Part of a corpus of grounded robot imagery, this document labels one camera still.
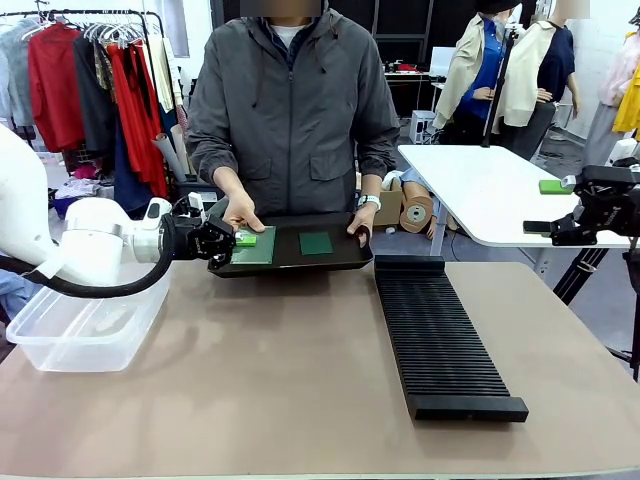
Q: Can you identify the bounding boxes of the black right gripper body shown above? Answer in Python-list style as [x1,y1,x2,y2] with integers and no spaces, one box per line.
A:
[573,164,640,237]

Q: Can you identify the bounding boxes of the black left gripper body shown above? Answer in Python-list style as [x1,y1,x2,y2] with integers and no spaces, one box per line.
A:
[171,213,237,263]

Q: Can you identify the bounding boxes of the large light green PCB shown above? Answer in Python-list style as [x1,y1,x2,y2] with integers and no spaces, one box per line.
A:
[229,225,278,266]

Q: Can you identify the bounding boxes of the black plastic tray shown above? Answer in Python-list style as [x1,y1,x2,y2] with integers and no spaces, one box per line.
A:
[207,211,375,275]

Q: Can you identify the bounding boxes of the small dark green PCB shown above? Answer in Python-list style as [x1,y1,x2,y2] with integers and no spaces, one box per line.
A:
[298,231,335,257]

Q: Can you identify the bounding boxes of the person's right forearm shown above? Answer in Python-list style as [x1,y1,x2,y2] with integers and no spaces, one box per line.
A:
[185,124,248,201]

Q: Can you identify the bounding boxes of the person's left forearm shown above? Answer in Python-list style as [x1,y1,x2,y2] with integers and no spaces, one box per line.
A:
[355,129,402,200]

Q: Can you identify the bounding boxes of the person's right hand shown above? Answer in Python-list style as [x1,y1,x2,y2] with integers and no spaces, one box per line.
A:
[221,192,267,234]

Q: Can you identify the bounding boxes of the person's left hand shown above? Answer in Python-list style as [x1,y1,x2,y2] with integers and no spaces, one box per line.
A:
[346,202,378,237]

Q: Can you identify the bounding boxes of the black tripod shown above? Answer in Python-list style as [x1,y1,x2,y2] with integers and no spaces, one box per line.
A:
[551,246,640,384]

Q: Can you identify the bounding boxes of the dark grey storage bin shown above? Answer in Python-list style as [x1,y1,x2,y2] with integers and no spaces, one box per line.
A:
[176,179,227,202]

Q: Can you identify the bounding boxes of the white side table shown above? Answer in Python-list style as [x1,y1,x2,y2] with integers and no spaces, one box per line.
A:
[397,143,640,257]

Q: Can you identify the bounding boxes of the beige paper roll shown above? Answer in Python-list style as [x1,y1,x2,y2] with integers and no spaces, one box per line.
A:
[151,131,189,182]
[169,123,192,176]

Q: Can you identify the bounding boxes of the mannequin yellow and pink clothes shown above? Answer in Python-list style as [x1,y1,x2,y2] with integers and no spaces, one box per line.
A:
[581,29,640,167]

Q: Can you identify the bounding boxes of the mannequin cream jacket navy dress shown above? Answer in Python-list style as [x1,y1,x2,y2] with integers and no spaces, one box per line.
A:
[499,0,584,162]

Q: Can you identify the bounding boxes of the lying mannequin blue shirt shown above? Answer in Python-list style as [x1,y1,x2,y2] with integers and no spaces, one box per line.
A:
[387,167,451,239]

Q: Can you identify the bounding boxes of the person in grey jacket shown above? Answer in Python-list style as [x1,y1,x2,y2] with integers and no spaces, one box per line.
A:
[185,0,402,219]

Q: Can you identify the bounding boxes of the cardboard spool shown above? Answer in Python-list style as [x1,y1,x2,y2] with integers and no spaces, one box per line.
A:
[399,195,434,235]

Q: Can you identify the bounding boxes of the white plastic crate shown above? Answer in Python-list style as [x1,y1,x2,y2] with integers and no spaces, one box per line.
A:
[409,109,442,147]

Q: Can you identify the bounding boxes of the red hanging dress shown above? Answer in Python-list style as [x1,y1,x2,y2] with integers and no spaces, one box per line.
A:
[106,41,170,200]

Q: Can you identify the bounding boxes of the brown cardboard box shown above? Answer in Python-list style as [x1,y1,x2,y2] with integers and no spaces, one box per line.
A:
[371,176,404,229]

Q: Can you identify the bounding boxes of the mannequin beige coat blue shirt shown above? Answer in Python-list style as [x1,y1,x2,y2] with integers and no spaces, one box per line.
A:
[431,0,512,132]

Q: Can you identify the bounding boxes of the black hanging jacket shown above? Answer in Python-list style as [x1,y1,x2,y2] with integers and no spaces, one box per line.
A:
[73,33,119,162]

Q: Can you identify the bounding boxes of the clear plastic box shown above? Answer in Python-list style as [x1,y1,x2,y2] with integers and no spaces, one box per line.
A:
[5,269,172,374]

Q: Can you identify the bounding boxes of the white monitor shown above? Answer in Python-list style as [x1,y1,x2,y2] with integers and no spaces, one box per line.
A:
[429,45,459,77]

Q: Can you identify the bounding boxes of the cream hanging garment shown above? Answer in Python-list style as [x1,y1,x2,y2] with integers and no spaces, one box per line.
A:
[146,33,185,115]

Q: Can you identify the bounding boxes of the black slotted PCB rack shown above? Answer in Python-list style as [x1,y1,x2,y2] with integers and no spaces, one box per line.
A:
[373,254,530,424]

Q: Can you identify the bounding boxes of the light blue fabric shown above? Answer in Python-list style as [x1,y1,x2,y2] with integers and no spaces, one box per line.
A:
[0,268,32,322]

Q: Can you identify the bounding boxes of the red hanging shirt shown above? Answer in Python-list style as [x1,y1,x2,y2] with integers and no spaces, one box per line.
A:
[27,21,87,154]

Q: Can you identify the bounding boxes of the grey hanging garment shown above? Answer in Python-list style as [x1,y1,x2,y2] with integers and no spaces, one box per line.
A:
[0,20,37,129]

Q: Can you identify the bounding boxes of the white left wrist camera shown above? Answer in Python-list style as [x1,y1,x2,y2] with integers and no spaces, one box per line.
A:
[185,191,208,220]

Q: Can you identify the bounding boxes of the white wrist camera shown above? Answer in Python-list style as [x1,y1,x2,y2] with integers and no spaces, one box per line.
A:
[185,191,208,220]
[612,138,640,167]

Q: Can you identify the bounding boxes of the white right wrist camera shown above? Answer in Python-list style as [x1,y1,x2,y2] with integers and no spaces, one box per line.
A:
[612,138,640,167]

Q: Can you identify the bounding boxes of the black camera pole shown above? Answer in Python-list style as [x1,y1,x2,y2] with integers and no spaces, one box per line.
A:
[480,27,519,150]

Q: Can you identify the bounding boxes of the black clothes rail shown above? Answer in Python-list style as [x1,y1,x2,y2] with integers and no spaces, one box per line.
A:
[0,8,177,151]

